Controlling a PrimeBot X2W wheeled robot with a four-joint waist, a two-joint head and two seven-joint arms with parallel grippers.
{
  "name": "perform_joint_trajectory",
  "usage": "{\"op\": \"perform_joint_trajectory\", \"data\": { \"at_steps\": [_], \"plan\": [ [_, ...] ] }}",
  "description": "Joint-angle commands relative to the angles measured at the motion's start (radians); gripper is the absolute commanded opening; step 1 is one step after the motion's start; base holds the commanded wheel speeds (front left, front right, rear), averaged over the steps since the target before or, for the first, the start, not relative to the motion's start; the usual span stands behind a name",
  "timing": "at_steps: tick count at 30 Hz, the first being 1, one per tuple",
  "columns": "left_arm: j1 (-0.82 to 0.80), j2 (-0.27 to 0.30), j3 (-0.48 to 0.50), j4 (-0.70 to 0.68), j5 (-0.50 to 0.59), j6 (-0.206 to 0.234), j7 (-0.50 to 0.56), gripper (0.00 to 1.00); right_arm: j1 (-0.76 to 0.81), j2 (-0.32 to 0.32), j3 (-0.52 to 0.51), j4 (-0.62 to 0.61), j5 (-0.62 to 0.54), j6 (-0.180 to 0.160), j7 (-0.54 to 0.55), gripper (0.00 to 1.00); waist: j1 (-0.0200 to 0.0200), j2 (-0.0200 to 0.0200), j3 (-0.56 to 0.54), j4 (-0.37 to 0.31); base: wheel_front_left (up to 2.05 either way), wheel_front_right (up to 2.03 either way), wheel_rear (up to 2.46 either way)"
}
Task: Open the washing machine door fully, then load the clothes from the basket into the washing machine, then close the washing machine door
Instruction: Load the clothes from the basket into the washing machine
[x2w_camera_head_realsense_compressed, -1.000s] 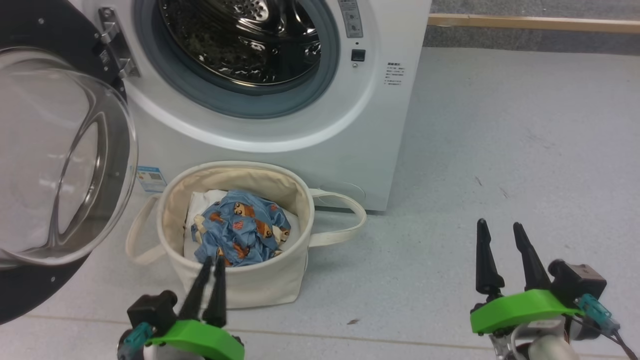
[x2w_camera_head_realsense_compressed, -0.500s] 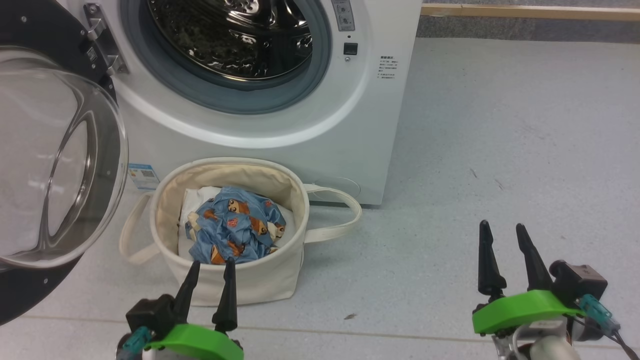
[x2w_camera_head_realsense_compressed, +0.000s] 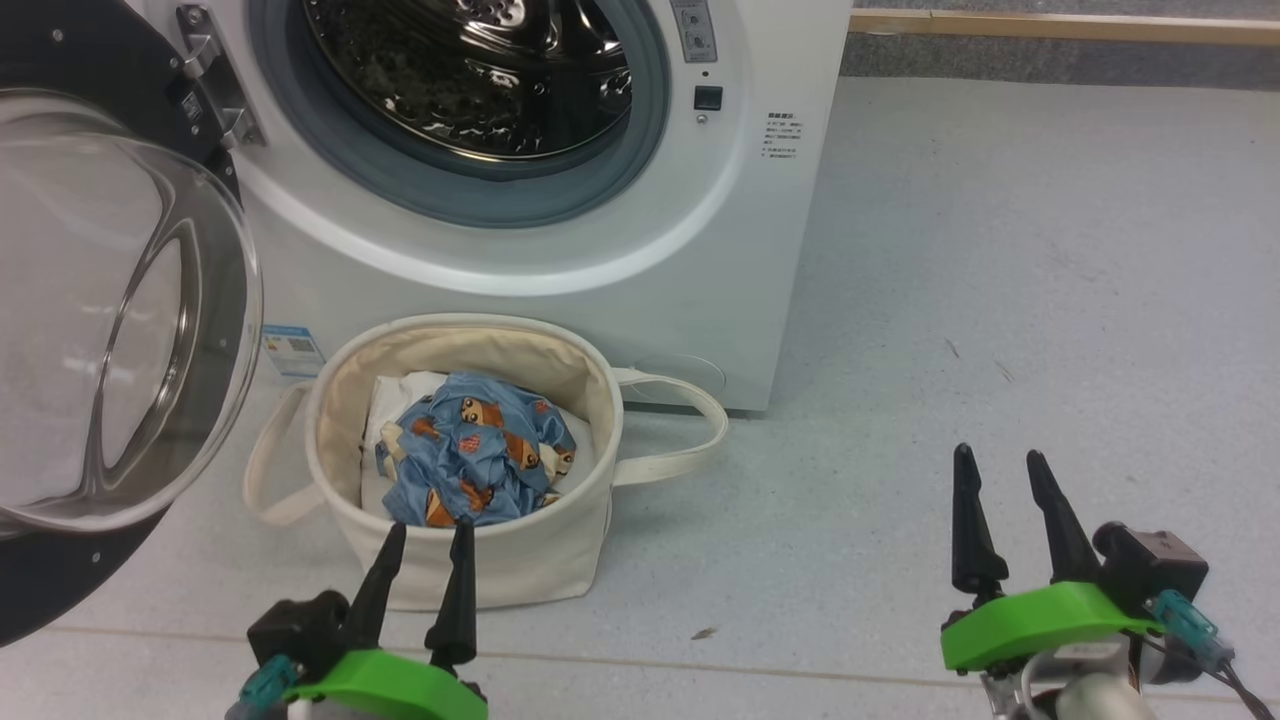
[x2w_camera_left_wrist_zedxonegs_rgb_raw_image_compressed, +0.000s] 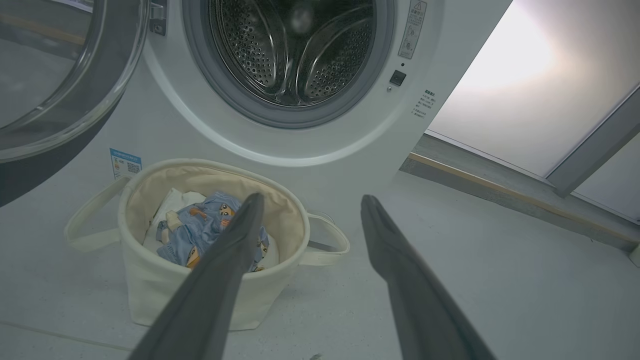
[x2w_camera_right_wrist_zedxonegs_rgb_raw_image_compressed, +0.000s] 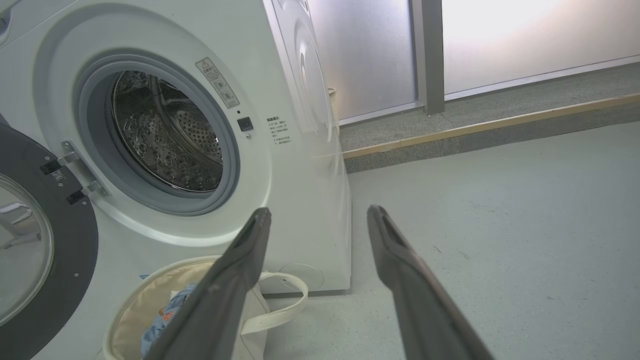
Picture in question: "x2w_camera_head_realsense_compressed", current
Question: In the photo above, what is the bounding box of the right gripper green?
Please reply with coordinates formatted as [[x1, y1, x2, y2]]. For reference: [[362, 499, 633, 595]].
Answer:
[[940, 443, 1166, 720]]

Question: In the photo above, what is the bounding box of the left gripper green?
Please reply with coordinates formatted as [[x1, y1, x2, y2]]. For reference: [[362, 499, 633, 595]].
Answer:
[[228, 515, 491, 720]]

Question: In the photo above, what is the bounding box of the blue cartoon print garment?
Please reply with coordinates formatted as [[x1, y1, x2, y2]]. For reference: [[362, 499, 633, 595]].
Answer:
[[375, 372, 578, 529]]

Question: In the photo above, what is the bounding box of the black glass washer door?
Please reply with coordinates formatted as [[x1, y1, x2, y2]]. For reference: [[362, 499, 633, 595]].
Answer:
[[0, 0, 264, 646]]

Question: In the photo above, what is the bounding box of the white front-load washing machine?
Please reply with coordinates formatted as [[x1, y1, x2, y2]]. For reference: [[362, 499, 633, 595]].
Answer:
[[130, 0, 853, 413]]

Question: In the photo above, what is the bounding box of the perforated steel washing machine drum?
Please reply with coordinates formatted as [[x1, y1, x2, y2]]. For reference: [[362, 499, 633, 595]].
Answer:
[[300, 0, 634, 161]]

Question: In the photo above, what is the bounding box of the metal door hinge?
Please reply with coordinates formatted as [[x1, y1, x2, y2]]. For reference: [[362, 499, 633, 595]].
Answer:
[[175, 5, 267, 151]]

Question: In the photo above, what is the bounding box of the cream canvas laundry basket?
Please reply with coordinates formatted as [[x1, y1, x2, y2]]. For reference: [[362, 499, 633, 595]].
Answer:
[[243, 313, 729, 613]]

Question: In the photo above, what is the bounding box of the white cloth basket filling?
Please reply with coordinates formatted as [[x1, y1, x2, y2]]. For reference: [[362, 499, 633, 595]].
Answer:
[[360, 372, 596, 521]]

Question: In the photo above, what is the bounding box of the blue energy label sticker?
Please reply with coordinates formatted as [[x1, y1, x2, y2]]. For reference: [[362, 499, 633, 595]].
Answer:
[[262, 323, 326, 379]]

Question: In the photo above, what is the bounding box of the round drain filter cover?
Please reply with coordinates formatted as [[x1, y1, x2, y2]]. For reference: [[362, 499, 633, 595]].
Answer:
[[630, 352, 727, 406]]

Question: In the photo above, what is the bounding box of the printed warning text label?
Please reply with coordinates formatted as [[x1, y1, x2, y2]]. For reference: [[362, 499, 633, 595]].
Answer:
[[765, 110, 807, 162]]

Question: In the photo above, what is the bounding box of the left arm teal-plug cable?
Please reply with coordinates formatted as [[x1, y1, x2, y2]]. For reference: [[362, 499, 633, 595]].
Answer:
[[237, 655, 302, 711]]

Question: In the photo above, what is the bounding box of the arm teal-plug cable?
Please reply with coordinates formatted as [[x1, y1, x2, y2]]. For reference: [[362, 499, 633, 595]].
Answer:
[[1147, 590, 1280, 720], [237, 655, 302, 711]]

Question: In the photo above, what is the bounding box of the right arm teal-plug cable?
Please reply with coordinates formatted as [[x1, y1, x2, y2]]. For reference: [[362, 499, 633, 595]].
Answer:
[[1147, 590, 1280, 720]]

